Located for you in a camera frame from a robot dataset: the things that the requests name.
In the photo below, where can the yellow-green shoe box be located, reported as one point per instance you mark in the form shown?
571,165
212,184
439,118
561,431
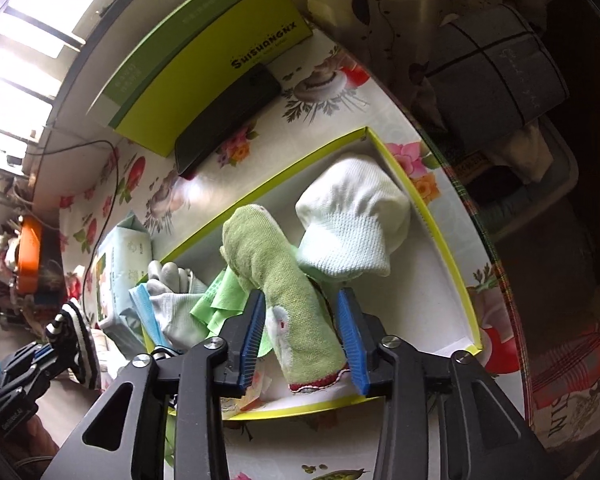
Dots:
190,85

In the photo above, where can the floral tablecloth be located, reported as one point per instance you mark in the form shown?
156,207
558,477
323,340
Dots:
330,105

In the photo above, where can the black white striped sock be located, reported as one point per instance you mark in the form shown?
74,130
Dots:
77,340

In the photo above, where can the green cloth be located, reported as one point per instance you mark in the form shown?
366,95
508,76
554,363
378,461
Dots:
217,300

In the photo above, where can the black phone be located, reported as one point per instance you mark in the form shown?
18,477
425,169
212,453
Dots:
220,125

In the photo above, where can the green sock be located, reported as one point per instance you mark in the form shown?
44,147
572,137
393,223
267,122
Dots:
290,300

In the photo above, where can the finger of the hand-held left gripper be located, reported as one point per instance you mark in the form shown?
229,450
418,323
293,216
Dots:
35,380
37,355

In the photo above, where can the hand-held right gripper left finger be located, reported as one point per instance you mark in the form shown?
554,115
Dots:
250,345

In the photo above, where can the white green carton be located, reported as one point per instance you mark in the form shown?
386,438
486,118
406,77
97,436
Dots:
145,70

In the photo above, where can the orange basin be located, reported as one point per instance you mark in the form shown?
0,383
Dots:
29,255

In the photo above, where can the pale mint sock bundle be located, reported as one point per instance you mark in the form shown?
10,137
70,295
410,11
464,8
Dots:
355,215

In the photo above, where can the grey glove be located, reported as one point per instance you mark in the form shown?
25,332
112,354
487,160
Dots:
175,310

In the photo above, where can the yellow-green box lid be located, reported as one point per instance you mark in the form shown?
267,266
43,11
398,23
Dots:
445,310

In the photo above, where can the grey plastic bin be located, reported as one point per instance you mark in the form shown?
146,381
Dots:
555,180

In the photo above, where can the plaid cloth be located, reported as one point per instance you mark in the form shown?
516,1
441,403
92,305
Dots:
580,370

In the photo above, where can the blue face mask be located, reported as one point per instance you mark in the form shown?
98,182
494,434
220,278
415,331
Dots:
147,310

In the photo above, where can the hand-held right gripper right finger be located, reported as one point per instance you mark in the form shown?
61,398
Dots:
355,345

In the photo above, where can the wet wipes pack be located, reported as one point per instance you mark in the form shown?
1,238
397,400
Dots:
122,250

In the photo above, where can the grey folded cloth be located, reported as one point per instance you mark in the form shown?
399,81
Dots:
490,80

